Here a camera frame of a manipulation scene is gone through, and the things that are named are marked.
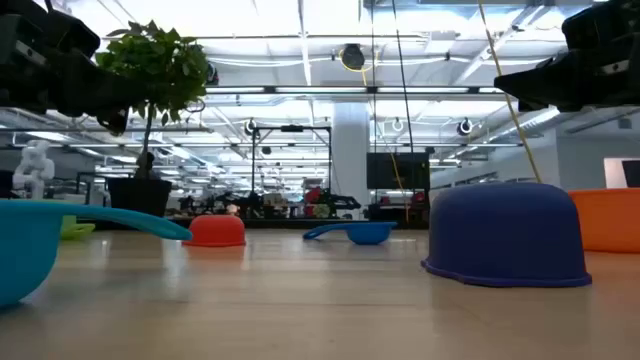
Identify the green leafy potted tree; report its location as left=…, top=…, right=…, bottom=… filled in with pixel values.
left=94, top=19, right=211, bottom=179

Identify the black wall monitor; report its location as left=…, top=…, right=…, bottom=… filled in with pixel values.
left=366, top=152, right=431, bottom=190

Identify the large purple measuring cup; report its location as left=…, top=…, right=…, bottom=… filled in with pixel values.
left=420, top=182, right=594, bottom=289

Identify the orange measuring cup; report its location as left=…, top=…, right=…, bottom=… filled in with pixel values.
left=568, top=188, right=640, bottom=254

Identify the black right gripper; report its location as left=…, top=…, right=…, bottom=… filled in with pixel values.
left=493, top=47, right=640, bottom=114

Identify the red measuring cup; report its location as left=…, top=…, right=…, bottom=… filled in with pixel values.
left=182, top=214, right=247, bottom=248

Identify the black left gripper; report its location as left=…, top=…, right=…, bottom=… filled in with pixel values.
left=0, top=49, right=147, bottom=136

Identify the black screen by doorway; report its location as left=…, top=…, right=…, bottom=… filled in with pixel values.
left=622, top=159, right=640, bottom=189

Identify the white building pillar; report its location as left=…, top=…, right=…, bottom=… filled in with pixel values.
left=332, top=102, right=371, bottom=219

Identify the black hanging cable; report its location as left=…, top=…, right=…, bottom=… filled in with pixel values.
left=391, top=0, right=416, bottom=154

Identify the black aluminium table frame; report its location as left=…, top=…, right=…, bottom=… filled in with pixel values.
left=59, top=215, right=431, bottom=231

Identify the black background frame rig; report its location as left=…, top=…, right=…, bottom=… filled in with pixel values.
left=251, top=125, right=333, bottom=194

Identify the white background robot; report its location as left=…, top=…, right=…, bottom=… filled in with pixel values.
left=12, top=138, right=56, bottom=202

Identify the small blue measuring cup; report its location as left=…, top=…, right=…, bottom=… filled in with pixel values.
left=302, top=221, right=399, bottom=246

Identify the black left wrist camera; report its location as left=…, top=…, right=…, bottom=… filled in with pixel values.
left=0, top=0, right=101, bottom=60

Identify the black plant pot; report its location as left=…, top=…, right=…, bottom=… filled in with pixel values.
left=106, top=176, right=174, bottom=219

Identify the red black background machine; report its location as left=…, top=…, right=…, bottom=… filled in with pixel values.
left=303, top=185, right=362, bottom=220

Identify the teal measuring cup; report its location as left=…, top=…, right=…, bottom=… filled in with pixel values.
left=0, top=198, right=194, bottom=309

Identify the yellow hanging cable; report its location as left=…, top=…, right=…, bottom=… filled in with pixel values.
left=477, top=0, right=544, bottom=184

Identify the black ceiling cable reel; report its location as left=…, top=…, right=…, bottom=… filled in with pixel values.
left=341, top=43, right=366, bottom=71

